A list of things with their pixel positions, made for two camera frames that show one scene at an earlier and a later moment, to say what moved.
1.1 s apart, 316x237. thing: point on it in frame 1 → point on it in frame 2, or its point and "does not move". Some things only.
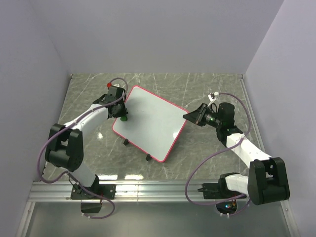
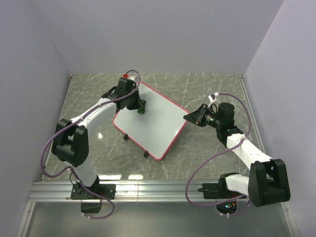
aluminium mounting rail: x=125 y=191 does not move
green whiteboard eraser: x=124 y=118 → x=142 y=110
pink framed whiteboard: x=153 y=124 does not move
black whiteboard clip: x=126 y=141 → x=125 y=137
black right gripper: x=197 y=116 does not move
